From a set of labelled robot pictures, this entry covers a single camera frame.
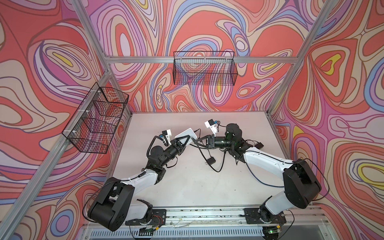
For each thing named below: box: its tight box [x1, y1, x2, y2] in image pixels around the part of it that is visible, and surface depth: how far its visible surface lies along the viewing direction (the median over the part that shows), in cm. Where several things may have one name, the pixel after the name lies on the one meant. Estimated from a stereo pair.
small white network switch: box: [174, 128, 198, 146], surface depth 77 cm
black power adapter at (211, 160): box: [206, 156, 216, 165], surface depth 94 cm
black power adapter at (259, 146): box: [254, 142, 265, 150], surface depth 101 cm
